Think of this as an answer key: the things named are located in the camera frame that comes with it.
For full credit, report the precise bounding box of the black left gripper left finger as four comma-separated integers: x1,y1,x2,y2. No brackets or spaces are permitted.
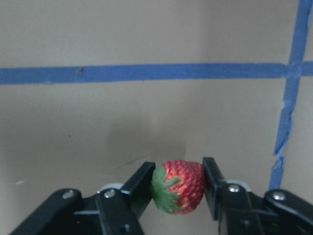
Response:
96,162,156,235

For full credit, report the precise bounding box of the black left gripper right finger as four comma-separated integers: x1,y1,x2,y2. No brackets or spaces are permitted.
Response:
202,157,265,235

